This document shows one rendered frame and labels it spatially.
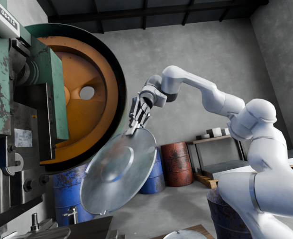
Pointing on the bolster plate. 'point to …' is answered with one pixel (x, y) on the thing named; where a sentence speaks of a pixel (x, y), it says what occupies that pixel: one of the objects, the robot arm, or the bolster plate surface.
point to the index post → (73, 219)
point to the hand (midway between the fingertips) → (132, 129)
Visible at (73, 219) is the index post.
